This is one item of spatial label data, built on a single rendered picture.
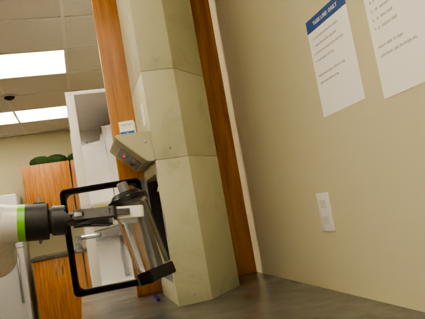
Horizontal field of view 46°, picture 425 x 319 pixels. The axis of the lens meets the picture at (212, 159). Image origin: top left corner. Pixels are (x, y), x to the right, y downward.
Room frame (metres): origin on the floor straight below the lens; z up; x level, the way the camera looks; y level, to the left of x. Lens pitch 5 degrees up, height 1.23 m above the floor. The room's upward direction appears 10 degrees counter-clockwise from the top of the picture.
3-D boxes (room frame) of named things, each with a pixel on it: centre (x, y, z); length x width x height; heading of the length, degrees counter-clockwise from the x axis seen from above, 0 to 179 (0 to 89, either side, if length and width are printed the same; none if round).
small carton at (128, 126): (1.69, 0.27, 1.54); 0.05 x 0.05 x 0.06; 2
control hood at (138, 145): (1.73, 0.28, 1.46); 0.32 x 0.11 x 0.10; 16
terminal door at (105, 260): (1.87, 0.43, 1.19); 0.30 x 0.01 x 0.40; 99
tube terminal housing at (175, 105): (1.78, 0.11, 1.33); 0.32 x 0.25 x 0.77; 16
